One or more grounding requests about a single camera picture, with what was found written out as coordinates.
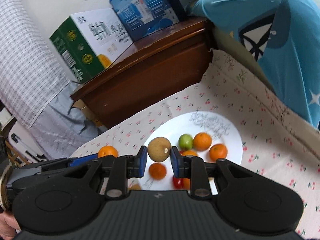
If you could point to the orange tangerine on plate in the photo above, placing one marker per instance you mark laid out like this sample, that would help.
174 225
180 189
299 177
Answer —
157 171

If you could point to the green jujube fruit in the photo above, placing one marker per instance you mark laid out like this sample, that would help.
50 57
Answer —
185 142

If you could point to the red cherry tomato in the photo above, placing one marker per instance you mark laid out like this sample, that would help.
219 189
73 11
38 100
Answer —
178 183

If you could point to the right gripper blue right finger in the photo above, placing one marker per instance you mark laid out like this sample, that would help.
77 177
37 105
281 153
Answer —
192 168

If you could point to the blue patterned quilt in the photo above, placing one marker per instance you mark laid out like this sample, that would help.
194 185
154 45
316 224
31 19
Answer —
283 37

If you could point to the green milk carton box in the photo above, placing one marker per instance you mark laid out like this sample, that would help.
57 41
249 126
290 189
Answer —
89 42

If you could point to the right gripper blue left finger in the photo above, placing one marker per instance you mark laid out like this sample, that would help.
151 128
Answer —
124 168

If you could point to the brown longan fruit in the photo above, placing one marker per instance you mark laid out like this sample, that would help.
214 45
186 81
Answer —
159 149

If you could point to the yellowish tangerine on plate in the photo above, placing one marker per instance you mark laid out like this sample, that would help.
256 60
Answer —
189 153

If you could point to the cherry print tablecloth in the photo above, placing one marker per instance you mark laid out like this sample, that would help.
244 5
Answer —
277 143

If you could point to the checked grey cloth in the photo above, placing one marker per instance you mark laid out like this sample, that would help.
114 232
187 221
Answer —
35 88

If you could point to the wooden rack with items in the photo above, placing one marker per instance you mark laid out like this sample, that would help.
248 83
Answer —
23 149

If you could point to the cardboard box on floor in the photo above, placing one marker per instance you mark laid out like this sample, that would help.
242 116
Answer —
87 112

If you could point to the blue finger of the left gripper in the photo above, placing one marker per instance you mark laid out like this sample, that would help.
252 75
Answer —
56 164

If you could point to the white plate with line drawing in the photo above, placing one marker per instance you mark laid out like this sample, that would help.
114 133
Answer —
196 134

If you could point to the blue milk carton box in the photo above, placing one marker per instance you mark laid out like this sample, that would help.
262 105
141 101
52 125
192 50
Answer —
144 17

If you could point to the brown wooden cabinet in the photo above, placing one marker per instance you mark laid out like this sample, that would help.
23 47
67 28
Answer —
150 70

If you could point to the brown longan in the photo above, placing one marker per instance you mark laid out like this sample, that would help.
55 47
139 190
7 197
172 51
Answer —
134 187

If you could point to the small orange tangerine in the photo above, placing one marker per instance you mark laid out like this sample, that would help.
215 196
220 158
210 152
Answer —
186 183

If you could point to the person's left hand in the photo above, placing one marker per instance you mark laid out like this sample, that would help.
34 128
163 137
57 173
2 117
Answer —
8 226

